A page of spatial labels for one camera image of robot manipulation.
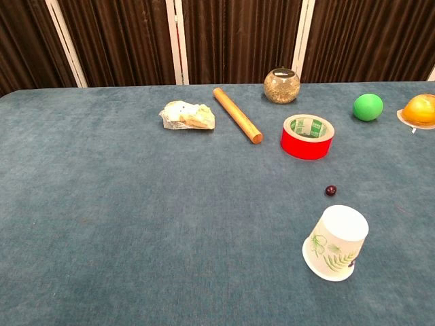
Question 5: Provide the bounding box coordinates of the white paper cup leaf print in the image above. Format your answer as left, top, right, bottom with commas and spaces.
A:
302, 204, 370, 282

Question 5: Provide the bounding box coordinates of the orange fruit jelly cup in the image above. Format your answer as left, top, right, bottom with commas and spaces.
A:
396, 94, 435, 134

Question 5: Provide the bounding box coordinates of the wooden rod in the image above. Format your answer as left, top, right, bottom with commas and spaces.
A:
213, 87, 264, 145

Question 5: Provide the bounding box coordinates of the white and yellow stone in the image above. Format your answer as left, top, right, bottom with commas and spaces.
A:
158, 100, 216, 131

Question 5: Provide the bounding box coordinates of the red tape roll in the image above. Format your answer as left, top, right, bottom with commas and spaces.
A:
280, 113, 336, 160

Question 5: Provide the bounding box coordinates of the blue table cloth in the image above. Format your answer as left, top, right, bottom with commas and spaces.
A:
0, 80, 435, 326

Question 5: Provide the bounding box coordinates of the round glass jar with grains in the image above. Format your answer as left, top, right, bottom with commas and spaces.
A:
263, 67, 301, 103

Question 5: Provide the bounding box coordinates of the brown curtain panel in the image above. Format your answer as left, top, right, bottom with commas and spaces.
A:
56, 0, 177, 88
181, 0, 303, 86
0, 0, 78, 98
300, 0, 435, 84

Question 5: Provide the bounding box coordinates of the green ball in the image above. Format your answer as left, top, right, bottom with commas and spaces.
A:
353, 94, 384, 122

